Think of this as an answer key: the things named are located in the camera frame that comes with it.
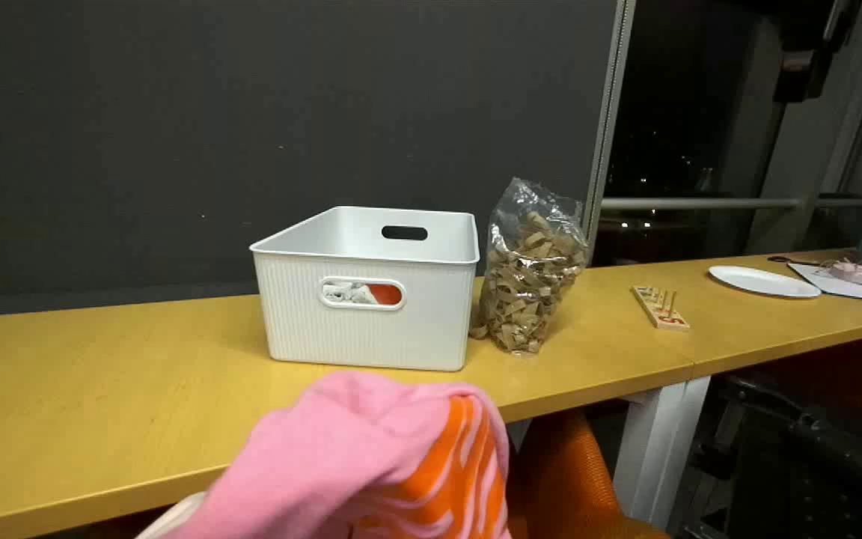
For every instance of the white fabric item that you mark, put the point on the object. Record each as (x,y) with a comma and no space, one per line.
(174,515)

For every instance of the white plastic storage bin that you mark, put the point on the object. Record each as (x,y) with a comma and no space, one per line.
(373,333)

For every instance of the white paper sheet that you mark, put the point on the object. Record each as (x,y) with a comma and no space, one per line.
(852,289)

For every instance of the black robot cart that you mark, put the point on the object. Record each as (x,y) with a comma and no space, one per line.
(809,467)

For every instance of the pink orange cloth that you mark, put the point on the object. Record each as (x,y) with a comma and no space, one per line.
(352,460)

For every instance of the white orange packet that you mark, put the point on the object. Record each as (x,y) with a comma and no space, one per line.
(361,295)

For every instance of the grey window rail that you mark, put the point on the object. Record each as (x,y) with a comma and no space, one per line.
(710,202)

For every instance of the white plate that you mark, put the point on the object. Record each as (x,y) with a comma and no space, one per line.
(761,282)

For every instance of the white table leg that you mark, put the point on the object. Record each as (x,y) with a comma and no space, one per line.
(656,451)

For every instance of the orange chair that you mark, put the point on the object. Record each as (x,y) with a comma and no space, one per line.
(568,481)

